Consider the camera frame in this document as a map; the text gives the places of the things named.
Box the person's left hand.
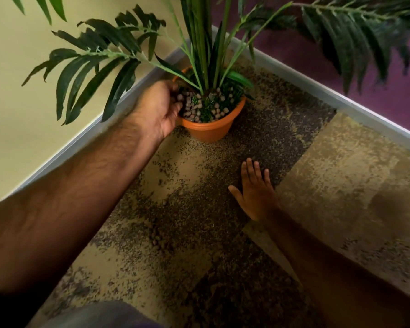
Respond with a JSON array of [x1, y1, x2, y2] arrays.
[[129, 80, 184, 143]]

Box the person's right hand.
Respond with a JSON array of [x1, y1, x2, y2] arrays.
[[228, 158, 282, 223]]

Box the cluster of pale pebbles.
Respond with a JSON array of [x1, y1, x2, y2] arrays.
[[176, 87, 236, 123]]

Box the green artificial palm plant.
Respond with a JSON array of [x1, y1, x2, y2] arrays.
[[9, 0, 410, 144]]

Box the brown pebbles pile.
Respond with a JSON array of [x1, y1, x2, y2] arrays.
[[147, 225, 175, 254]]

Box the person's right forearm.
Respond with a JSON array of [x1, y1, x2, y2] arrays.
[[261, 206, 410, 328]]

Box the person's left forearm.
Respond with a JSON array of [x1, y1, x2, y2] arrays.
[[0, 114, 163, 294]]

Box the person's left jeans leg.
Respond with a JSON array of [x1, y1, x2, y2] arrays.
[[39, 300, 164, 328]]

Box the white baseboard under yellow wall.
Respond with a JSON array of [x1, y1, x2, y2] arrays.
[[12, 39, 192, 195]]

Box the white baseboard under purple wall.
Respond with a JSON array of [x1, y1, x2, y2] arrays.
[[211, 26, 410, 158]]

